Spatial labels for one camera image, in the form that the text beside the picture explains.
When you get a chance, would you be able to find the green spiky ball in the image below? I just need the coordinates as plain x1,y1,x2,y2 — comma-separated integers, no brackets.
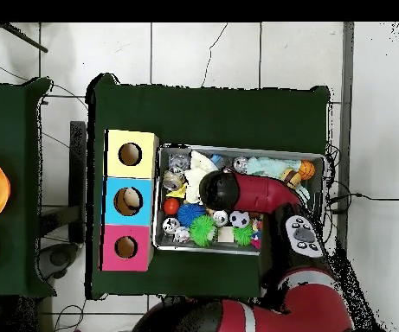
189,214,219,248

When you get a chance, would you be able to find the silver drink can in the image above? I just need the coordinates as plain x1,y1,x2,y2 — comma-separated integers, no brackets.
212,209,229,227

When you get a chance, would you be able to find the small soccer ball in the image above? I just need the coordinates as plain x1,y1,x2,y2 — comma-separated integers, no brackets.
228,209,251,229

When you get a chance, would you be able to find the small orange basketball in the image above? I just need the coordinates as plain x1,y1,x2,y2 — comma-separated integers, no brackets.
298,159,317,181

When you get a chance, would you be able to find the dark green table cloth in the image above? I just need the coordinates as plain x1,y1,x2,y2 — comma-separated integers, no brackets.
85,73,331,301
0,76,57,299

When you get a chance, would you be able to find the cream yellow cloth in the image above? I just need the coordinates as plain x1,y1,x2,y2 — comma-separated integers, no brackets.
183,150,219,204

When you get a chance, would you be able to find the blue spiky ball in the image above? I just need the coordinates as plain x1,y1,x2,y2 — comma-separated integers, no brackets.
177,202,207,228

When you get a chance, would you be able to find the black power cable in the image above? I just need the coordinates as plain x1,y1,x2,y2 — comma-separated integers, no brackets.
326,192,399,214

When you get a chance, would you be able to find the red ball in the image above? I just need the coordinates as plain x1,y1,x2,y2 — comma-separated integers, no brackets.
163,197,181,216

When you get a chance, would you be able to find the toy hamburger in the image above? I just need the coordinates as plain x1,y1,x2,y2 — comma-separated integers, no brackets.
280,168,303,189

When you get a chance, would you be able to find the mint green cloth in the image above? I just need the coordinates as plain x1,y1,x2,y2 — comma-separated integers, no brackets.
246,156,311,205

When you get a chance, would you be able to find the wooden box with three holes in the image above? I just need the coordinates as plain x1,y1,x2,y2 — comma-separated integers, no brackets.
100,129,160,272

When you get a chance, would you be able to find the shallow mesh bin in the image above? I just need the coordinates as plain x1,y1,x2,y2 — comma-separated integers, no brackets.
151,143,326,257

